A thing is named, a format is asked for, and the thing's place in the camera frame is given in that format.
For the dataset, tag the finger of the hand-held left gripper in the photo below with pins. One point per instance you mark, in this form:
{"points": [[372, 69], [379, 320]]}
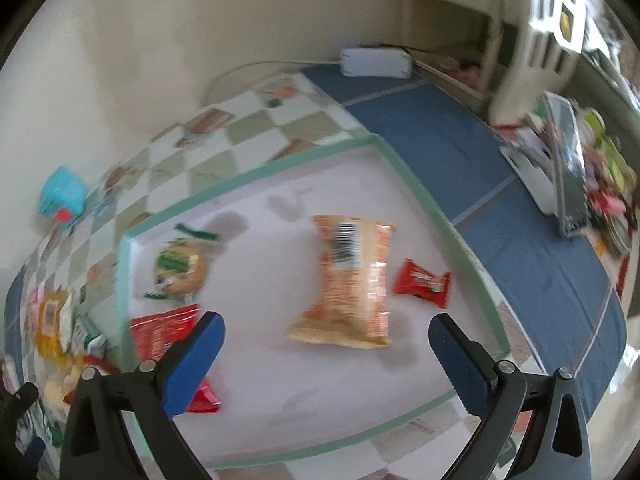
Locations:
{"points": [[22, 396]]}

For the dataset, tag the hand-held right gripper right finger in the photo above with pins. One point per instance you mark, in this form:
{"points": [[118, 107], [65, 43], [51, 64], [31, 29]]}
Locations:
{"points": [[460, 365]]}

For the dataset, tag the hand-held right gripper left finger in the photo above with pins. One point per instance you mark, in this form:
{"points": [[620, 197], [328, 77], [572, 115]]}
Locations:
{"points": [[195, 365]]}

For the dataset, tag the orange snack packet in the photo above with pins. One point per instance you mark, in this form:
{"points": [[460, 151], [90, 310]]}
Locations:
{"points": [[350, 290]]}

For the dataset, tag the clear plastic container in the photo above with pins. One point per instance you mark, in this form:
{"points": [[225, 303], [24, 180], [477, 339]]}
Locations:
{"points": [[280, 240]]}

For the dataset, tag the red snack packet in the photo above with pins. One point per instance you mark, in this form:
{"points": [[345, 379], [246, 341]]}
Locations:
{"points": [[155, 332]]}

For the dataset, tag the pile of snack packets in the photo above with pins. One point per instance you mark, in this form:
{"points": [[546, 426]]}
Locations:
{"points": [[50, 320]]}

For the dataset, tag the small red candy packet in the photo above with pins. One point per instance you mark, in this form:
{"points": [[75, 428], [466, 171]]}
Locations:
{"points": [[417, 280]]}

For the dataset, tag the round green cookie packet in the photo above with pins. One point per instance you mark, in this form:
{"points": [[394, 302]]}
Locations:
{"points": [[180, 265]]}

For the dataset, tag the white flat box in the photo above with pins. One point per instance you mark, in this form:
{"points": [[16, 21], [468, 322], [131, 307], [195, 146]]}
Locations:
{"points": [[530, 170]]}

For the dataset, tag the teal box with red label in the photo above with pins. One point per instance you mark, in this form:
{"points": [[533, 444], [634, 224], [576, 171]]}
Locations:
{"points": [[60, 190]]}

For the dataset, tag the silver foil packet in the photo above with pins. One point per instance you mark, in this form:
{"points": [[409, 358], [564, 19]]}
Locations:
{"points": [[567, 160]]}

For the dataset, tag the blue tablecloth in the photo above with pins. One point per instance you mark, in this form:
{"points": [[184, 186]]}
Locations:
{"points": [[425, 120]]}

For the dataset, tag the checkered printed tablecloth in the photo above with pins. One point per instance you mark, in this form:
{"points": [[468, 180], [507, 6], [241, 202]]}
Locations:
{"points": [[300, 125]]}

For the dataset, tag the white chair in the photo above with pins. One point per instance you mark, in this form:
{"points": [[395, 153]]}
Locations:
{"points": [[520, 85]]}

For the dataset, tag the cream cabinet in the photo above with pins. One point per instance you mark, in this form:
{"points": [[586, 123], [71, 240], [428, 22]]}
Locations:
{"points": [[450, 10]]}

